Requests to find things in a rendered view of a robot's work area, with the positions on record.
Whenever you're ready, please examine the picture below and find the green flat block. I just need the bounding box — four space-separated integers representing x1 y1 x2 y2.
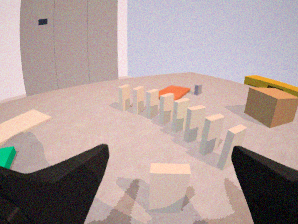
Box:
0 147 16 169

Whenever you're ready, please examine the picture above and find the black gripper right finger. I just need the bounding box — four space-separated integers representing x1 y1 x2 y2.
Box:
230 145 298 224

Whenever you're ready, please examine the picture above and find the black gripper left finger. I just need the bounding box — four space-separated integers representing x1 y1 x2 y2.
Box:
0 144 109 224

